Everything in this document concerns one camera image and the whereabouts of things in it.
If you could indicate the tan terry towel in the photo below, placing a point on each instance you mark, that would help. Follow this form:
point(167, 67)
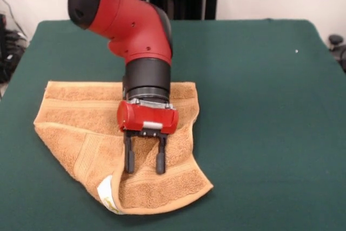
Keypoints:
point(81, 122)

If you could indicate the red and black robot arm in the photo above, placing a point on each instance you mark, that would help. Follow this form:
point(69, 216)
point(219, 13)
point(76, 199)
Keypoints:
point(129, 30)

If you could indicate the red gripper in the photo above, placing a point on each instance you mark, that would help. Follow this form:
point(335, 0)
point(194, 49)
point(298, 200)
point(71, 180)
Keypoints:
point(148, 118)

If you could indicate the dark grey stand base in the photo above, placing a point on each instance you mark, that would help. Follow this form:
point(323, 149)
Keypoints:
point(335, 39)
point(10, 60)

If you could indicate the dark green table cloth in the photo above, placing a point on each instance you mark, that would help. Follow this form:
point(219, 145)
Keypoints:
point(270, 106)

